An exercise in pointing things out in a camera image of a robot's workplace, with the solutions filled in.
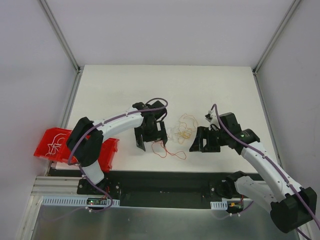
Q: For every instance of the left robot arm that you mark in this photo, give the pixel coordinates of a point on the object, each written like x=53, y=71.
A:
x=87, y=137

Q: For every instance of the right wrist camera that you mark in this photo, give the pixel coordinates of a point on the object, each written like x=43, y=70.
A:
x=211, y=117

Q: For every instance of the right white cable duct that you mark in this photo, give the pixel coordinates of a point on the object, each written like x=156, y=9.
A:
x=219, y=205

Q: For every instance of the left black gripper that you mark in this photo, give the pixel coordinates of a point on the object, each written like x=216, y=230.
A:
x=150, y=135

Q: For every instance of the aluminium frame post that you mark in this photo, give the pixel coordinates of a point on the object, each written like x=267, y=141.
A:
x=295, y=4
x=59, y=34

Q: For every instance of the left aluminium frame post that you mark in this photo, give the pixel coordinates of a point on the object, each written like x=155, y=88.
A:
x=59, y=34

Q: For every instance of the red plastic bin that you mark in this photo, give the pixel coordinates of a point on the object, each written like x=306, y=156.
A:
x=53, y=148

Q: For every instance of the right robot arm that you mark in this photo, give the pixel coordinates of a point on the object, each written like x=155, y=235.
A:
x=288, y=203

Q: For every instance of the right aluminium frame post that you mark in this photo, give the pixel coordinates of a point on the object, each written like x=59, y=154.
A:
x=295, y=4

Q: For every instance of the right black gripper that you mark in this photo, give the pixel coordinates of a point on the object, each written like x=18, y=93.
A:
x=207, y=139

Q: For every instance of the left white cable duct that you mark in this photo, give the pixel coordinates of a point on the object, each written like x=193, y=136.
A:
x=71, y=201

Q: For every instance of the white cable duct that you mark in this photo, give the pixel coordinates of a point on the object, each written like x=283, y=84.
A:
x=219, y=205
x=71, y=201

